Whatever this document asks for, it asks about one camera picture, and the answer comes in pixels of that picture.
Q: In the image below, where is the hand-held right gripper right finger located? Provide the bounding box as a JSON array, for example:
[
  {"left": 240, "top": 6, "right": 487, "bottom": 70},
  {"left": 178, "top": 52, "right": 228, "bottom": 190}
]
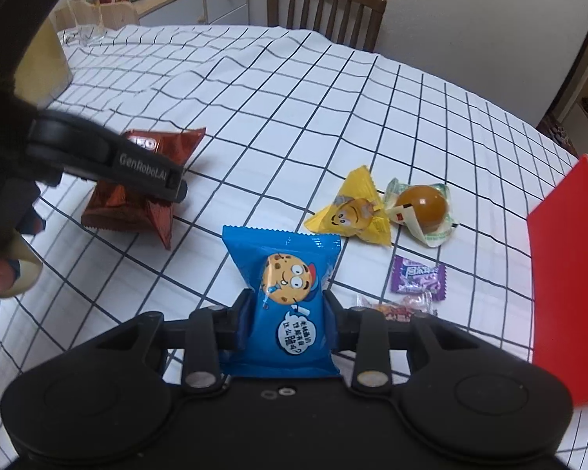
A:
[{"left": 322, "top": 291, "right": 479, "bottom": 396}]

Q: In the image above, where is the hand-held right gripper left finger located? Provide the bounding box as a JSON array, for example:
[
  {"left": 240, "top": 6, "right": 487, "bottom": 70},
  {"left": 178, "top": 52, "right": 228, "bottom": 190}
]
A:
[{"left": 97, "top": 288, "right": 256, "bottom": 394}]

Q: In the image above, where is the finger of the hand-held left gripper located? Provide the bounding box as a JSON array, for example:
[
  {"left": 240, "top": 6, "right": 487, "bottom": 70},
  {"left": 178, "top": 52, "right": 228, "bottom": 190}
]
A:
[{"left": 85, "top": 131, "right": 189, "bottom": 205}]

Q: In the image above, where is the brown foil snack packet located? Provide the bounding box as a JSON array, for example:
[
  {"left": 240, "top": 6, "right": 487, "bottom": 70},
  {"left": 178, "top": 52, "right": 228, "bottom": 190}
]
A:
[{"left": 81, "top": 127, "right": 207, "bottom": 251}]

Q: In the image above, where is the blue cookie packet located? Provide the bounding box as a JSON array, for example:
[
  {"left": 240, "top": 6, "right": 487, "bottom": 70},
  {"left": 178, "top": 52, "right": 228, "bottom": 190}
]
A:
[{"left": 221, "top": 224, "right": 343, "bottom": 379}]

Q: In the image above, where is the yellow snack packet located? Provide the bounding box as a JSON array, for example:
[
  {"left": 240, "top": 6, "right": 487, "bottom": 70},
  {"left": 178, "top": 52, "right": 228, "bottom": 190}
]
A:
[{"left": 303, "top": 166, "right": 394, "bottom": 248}]

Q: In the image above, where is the brown egg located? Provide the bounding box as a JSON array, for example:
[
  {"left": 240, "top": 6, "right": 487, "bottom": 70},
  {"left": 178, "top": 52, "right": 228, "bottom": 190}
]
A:
[{"left": 383, "top": 177, "right": 458, "bottom": 249}]

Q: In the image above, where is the red cardboard box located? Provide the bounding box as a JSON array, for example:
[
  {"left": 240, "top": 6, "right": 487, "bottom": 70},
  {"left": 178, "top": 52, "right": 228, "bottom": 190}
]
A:
[{"left": 526, "top": 154, "right": 588, "bottom": 408}]

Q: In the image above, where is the gold jug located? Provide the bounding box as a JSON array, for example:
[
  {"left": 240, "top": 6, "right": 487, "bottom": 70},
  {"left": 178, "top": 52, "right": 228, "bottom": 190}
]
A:
[{"left": 16, "top": 23, "right": 74, "bottom": 109}]

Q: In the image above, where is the clear wrapped red candy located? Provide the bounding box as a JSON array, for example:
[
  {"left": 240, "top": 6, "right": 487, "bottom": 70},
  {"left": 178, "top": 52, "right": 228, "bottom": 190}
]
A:
[{"left": 357, "top": 289, "right": 438, "bottom": 322}]

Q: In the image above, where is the purple candy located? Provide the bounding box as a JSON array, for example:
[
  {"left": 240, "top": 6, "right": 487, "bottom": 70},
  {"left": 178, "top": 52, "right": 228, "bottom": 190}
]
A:
[{"left": 390, "top": 255, "right": 446, "bottom": 295}]

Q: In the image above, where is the light wooden rack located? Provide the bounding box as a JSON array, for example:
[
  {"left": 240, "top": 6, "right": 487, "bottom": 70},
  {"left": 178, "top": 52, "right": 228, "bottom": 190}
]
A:
[{"left": 53, "top": 0, "right": 141, "bottom": 31}]

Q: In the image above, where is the white checkered tablecloth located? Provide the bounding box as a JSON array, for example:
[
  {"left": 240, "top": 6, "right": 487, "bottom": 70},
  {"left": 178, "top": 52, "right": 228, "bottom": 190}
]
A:
[{"left": 0, "top": 24, "right": 588, "bottom": 470}]

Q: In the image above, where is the brown wooden chair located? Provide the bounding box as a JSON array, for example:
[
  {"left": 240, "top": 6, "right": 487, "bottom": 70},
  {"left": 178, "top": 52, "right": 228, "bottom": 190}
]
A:
[{"left": 265, "top": 0, "right": 388, "bottom": 52}]

